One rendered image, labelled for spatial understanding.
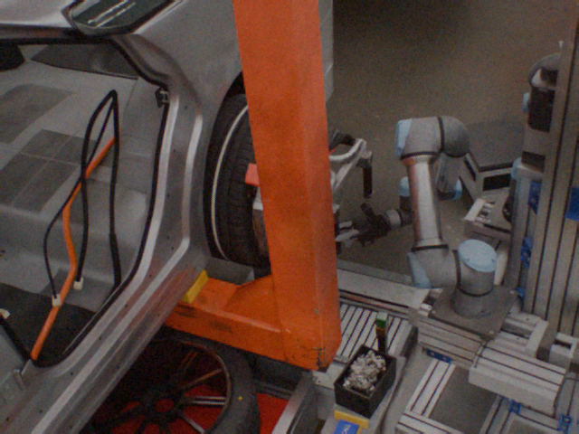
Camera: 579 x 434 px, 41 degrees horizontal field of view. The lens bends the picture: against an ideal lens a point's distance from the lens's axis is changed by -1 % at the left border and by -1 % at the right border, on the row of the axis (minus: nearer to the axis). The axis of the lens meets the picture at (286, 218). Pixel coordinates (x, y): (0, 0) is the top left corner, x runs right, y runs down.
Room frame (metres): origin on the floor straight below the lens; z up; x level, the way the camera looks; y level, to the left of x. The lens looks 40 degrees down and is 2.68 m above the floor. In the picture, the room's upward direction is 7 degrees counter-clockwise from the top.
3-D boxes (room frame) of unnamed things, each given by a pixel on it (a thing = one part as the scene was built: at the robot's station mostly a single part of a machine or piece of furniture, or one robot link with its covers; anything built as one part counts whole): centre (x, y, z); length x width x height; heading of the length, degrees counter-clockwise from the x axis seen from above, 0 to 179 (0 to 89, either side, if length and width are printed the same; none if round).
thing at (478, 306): (1.69, -0.56, 0.87); 0.15 x 0.15 x 0.10
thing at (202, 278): (2.06, 0.41, 0.71); 0.14 x 0.14 x 0.05; 61
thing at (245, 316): (1.98, 0.26, 0.69); 0.52 x 0.17 x 0.35; 61
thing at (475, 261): (1.69, -0.56, 0.98); 0.13 x 0.12 x 0.14; 87
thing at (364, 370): (1.67, -0.20, 0.51); 0.20 x 0.14 x 0.13; 143
